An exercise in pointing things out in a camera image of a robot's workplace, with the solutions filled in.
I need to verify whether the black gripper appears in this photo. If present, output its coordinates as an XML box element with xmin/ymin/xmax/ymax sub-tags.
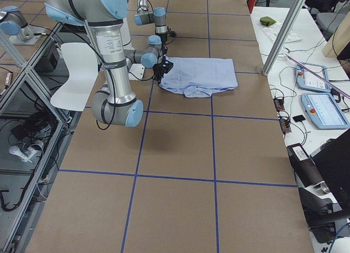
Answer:
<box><xmin>158</xmin><ymin>33</ymin><xmax>168</xmax><ymax>56</ymax></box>
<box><xmin>153</xmin><ymin>60</ymin><xmax>173</xmax><ymax>84</ymax></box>

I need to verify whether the light blue striped shirt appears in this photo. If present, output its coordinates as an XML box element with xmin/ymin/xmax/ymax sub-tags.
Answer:
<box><xmin>159</xmin><ymin>57</ymin><xmax>238</xmax><ymax>98</ymax></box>

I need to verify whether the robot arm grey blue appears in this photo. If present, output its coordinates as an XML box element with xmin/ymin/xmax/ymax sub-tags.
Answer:
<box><xmin>45</xmin><ymin>0</ymin><xmax>173</xmax><ymax>127</ymax></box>
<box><xmin>134</xmin><ymin>0</ymin><xmax>170</xmax><ymax>55</ymax></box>

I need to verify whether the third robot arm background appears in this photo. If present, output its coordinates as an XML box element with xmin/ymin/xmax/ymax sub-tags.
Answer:
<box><xmin>1</xmin><ymin>5</ymin><xmax>41</xmax><ymax>45</ymax></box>

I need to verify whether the white paper sheet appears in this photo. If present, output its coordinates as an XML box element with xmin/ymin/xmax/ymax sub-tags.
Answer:
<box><xmin>50</xmin><ymin>43</ymin><xmax>98</xmax><ymax>111</ymax></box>

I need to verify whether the green cloth pouch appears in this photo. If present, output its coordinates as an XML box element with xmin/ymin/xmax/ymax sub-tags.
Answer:
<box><xmin>259</xmin><ymin>16</ymin><xmax>276</xmax><ymax>27</ymax></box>

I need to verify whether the clear plastic bag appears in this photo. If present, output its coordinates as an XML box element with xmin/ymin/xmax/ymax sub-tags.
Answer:
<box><xmin>259</xmin><ymin>22</ymin><xmax>303</xmax><ymax>43</ymax></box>

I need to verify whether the orange black circuit board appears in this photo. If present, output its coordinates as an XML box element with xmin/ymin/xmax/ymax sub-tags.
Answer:
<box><xmin>273</xmin><ymin>97</ymin><xmax>285</xmax><ymax>112</ymax></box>

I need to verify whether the blue teach pendant far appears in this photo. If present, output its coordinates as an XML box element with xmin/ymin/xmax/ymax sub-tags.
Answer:
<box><xmin>295</xmin><ymin>62</ymin><xmax>331</xmax><ymax>93</ymax></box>

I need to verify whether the blue teach pendant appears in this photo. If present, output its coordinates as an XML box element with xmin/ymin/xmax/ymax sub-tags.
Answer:
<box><xmin>300</xmin><ymin>92</ymin><xmax>349</xmax><ymax>130</ymax></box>
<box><xmin>295</xmin><ymin>62</ymin><xmax>331</xmax><ymax>93</ymax></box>

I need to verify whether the white handheld tool below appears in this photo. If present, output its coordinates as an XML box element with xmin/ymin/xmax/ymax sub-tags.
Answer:
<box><xmin>9</xmin><ymin>144</ymin><xmax>43</xmax><ymax>163</ymax></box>

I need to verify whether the blue teach pendant near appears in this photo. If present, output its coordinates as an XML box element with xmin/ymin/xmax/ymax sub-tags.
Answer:
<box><xmin>300</xmin><ymin>92</ymin><xmax>349</xmax><ymax>130</ymax></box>

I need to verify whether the reacher grabber stick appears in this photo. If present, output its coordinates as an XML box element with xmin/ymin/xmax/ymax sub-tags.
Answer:
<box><xmin>285</xmin><ymin>53</ymin><xmax>350</xmax><ymax>99</ymax></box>

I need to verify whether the black device with label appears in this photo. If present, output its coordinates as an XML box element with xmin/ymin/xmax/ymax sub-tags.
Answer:
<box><xmin>287</xmin><ymin>131</ymin><xmax>349</xmax><ymax>243</ymax></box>

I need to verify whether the black braided camera cable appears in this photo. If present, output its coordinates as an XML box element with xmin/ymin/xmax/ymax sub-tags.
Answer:
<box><xmin>164</xmin><ymin>28</ymin><xmax>178</xmax><ymax>45</ymax></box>

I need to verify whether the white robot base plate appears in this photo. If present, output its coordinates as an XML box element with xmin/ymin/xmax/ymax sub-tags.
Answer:
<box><xmin>128</xmin><ymin>63</ymin><xmax>145</xmax><ymax>81</ymax></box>

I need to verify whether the grey aluminium frame post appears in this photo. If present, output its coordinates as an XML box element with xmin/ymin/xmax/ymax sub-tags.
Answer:
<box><xmin>261</xmin><ymin>0</ymin><xmax>305</xmax><ymax>76</ymax></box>

